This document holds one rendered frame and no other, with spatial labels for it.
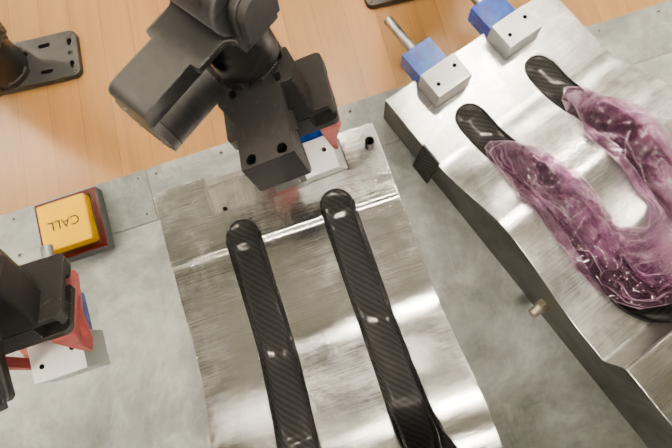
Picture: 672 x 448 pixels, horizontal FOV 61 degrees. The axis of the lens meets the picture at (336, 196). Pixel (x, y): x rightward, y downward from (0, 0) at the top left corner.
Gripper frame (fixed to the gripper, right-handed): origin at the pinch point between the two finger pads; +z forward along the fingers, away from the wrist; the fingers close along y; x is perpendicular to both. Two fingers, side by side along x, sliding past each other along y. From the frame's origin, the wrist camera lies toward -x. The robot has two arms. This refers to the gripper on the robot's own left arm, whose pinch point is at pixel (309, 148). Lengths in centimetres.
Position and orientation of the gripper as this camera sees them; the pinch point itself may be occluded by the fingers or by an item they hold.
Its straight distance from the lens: 59.2
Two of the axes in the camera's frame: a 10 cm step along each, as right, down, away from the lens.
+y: 9.3, -3.4, -1.7
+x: -2.1, -8.3, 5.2
